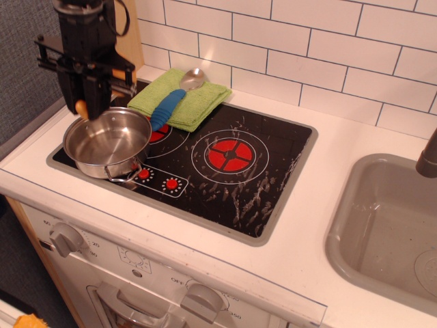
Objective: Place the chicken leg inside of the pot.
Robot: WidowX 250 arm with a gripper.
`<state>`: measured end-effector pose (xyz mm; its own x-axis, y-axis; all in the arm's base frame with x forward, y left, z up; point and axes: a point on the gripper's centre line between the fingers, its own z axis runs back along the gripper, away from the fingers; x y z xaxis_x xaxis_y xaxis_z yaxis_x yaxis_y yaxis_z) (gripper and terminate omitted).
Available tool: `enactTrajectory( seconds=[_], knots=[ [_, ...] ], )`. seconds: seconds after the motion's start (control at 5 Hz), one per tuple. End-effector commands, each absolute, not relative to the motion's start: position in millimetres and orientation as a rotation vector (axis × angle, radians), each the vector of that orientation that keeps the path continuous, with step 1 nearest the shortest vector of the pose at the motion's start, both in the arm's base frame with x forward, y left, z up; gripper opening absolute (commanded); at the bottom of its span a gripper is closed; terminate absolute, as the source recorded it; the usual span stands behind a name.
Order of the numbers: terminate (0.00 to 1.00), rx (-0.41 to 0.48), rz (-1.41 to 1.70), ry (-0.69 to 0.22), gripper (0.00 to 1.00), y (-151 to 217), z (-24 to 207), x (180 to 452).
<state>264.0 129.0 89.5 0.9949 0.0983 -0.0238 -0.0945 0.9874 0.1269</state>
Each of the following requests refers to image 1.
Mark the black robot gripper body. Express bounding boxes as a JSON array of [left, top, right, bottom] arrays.
[[35, 1, 137, 96]]

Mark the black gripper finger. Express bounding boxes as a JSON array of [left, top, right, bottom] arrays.
[[83, 77, 112, 120], [57, 66, 85, 115]]

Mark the orange plastic chicken drumstick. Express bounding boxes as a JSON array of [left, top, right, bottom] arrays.
[[74, 69, 137, 120]]

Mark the stainless steel pot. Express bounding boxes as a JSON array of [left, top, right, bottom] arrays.
[[63, 107, 152, 182]]

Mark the green folded cloth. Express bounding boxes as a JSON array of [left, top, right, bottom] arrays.
[[128, 68, 231, 132]]

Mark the red stove knob left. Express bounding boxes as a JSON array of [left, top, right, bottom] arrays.
[[137, 169, 150, 180]]

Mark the red stove knob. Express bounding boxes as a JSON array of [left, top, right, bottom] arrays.
[[163, 178, 179, 191], [137, 169, 150, 180]]

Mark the red stove knob right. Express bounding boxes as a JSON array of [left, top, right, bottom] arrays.
[[163, 178, 179, 191]]

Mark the grey timer knob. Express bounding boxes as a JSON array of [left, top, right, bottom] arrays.
[[49, 223, 84, 258]]

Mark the black toy stovetop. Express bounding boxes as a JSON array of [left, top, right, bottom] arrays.
[[46, 78, 319, 247]]

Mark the grey oven temperature knob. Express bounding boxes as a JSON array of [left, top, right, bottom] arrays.
[[180, 284, 224, 324]]

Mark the orange object bottom left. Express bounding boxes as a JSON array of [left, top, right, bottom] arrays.
[[13, 314, 48, 328]]

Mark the grey plastic sink basin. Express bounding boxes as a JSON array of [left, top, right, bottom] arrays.
[[326, 154, 436, 316]]

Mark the grey faucet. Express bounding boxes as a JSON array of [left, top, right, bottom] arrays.
[[416, 130, 437, 178]]

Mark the blue handled metal spoon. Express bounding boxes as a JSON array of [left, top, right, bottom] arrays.
[[150, 68, 205, 131]]

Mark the grey oven door handle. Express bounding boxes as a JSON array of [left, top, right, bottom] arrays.
[[96, 283, 187, 327]]

